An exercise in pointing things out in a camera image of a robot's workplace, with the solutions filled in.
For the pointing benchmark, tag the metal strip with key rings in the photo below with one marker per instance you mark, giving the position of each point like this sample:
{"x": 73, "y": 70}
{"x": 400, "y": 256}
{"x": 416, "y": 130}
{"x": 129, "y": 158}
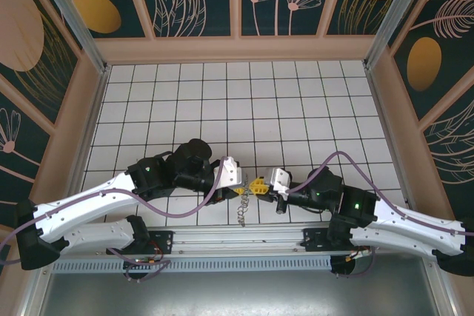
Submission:
{"x": 242, "y": 212}

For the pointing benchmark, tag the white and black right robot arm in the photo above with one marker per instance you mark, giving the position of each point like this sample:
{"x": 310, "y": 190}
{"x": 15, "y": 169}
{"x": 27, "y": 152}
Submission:
{"x": 400, "y": 243}

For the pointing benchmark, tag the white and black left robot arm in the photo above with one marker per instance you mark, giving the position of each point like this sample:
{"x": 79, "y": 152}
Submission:
{"x": 81, "y": 201}

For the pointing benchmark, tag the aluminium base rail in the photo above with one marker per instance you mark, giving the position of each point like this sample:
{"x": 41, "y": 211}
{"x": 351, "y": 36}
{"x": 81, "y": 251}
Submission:
{"x": 237, "y": 236}

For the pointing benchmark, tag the aluminium table side rail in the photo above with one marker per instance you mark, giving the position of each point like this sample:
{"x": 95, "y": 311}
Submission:
{"x": 388, "y": 138}
{"x": 90, "y": 138}

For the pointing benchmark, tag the aluminium corner post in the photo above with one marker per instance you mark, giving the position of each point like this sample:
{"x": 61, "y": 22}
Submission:
{"x": 392, "y": 20}
{"x": 74, "y": 23}

